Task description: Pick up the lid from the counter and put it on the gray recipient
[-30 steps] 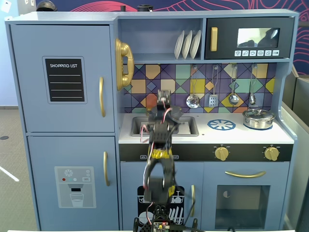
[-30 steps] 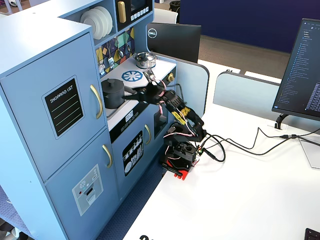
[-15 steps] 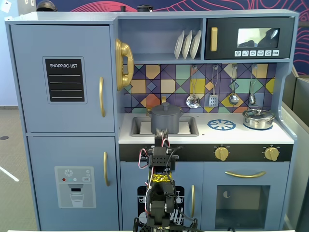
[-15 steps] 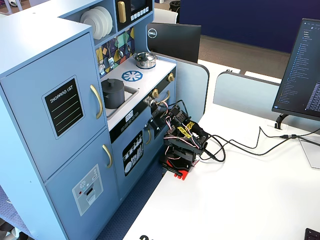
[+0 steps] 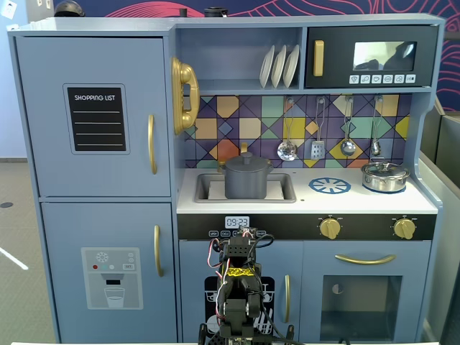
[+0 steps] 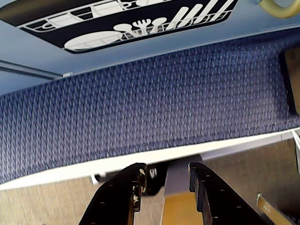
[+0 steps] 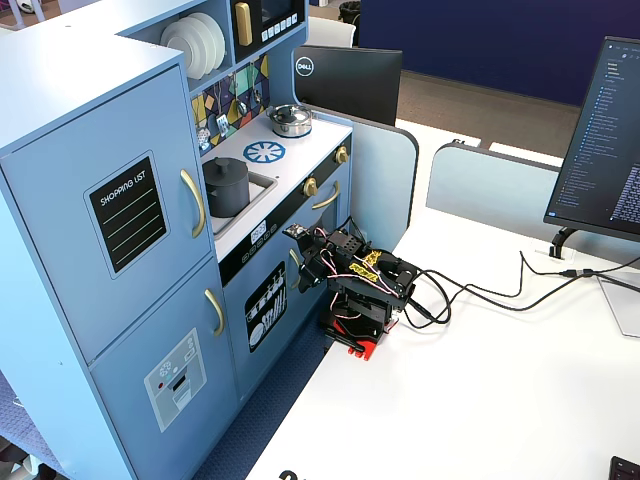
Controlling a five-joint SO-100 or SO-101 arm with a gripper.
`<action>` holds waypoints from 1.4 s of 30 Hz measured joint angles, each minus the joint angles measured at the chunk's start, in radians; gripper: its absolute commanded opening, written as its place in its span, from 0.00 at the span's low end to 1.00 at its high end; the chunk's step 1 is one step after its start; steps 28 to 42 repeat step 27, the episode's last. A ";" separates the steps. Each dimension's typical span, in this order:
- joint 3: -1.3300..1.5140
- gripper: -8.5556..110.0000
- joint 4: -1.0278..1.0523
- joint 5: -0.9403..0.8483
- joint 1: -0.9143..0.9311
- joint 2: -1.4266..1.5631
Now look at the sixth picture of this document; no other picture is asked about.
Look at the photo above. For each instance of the blue wooden toy kitchen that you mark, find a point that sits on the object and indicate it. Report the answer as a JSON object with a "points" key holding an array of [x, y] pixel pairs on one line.
{"points": [[246, 27]]}

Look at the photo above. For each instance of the black table clamp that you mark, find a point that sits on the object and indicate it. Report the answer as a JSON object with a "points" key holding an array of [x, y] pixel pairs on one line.
{"points": [[154, 187]]}

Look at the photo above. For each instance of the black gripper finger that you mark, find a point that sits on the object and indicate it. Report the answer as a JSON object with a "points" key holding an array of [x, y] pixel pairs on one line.
{"points": [[112, 201], [222, 204]]}

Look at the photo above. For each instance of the gray table leg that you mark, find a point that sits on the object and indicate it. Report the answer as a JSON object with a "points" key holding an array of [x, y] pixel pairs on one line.
{"points": [[178, 178]]}

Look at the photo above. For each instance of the white under-table bracket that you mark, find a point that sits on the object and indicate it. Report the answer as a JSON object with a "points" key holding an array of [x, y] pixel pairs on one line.
{"points": [[95, 179]]}

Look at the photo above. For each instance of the black dishwasher rack decal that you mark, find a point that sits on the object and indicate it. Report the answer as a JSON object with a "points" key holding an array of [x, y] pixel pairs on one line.
{"points": [[93, 27]]}

